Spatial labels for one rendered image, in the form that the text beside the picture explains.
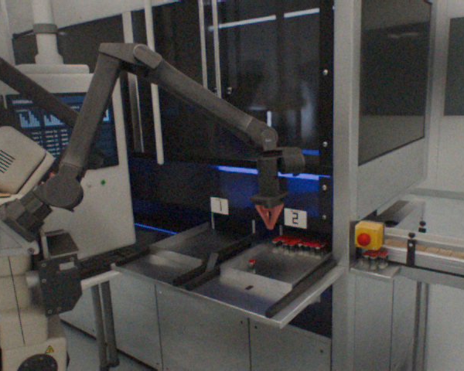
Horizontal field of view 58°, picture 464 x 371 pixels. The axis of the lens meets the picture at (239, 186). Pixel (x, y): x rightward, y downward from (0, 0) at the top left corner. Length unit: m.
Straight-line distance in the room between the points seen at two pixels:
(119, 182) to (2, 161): 0.77
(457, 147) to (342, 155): 4.66
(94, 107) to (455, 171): 5.31
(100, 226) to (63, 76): 0.62
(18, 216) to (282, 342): 1.07
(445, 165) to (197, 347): 4.60
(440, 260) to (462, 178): 4.58
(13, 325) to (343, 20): 1.24
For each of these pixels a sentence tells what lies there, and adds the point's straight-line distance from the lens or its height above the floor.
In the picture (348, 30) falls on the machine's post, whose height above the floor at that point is 1.61.
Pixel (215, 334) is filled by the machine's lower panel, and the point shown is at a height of 0.43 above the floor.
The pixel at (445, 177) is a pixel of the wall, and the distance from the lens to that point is 6.03.
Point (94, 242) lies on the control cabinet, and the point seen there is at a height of 0.86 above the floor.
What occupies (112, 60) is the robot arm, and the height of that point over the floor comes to 1.54.
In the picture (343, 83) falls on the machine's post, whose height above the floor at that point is 1.46.
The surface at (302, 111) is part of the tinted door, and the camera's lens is 1.39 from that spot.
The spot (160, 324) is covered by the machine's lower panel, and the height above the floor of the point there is 0.37.
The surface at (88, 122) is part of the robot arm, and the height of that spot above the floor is 1.40.
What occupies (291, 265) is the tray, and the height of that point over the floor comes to 0.88.
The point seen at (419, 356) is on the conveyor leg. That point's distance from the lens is 1.66.
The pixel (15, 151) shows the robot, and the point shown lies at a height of 1.33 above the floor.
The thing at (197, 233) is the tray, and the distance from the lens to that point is 1.77.
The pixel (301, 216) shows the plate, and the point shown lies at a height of 1.03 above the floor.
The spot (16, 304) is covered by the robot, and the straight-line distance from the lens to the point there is 1.33.
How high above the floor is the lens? 1.45
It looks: 13 degrees down
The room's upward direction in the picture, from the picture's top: 2 degrees counter-clockwise
